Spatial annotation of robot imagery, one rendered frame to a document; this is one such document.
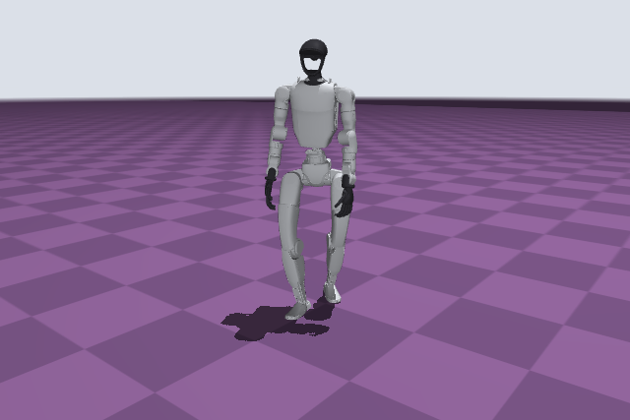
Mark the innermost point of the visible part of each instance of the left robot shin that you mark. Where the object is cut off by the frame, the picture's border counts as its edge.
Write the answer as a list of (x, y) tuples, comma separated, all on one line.
[(334, 263)]

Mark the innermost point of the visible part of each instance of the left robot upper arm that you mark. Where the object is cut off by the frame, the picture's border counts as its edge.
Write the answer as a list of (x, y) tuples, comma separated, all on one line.
[(346, 98)]

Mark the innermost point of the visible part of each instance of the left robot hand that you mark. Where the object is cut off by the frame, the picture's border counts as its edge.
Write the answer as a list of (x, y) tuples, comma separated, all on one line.
[(346, 199)]

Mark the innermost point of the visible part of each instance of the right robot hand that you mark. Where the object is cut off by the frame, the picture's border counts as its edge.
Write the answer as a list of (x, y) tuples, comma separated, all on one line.
[(268, 187)]

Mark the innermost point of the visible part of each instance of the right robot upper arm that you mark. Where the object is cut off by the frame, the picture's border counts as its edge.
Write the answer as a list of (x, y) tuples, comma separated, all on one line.
[(280, 111)]

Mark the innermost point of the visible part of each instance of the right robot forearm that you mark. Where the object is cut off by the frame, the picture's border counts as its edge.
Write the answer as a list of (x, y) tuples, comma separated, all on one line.
[(274, 156)]

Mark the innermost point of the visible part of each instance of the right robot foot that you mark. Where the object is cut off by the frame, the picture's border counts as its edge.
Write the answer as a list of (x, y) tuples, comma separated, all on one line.
[(297, 311)]

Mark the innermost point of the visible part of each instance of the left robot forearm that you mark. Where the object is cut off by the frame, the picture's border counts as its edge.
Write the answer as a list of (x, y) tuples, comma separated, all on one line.
[(349, 161)]

